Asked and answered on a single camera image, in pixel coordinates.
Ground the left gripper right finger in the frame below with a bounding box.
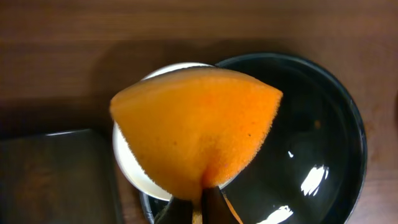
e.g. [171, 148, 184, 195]
[201, 187, 239, 224]

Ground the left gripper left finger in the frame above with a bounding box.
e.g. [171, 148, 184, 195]
[154, 197, 193, 224]

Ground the white plate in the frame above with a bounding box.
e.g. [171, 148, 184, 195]
[112, 62, 215, 201]

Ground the black rectangular tray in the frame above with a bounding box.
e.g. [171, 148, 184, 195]
[1, 129, 123, 224]

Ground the black round tray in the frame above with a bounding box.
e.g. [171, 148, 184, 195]
[139, 52, 368, 224]

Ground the green and yellow sponge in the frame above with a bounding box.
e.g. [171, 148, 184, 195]
[110, 67, 283, 200]

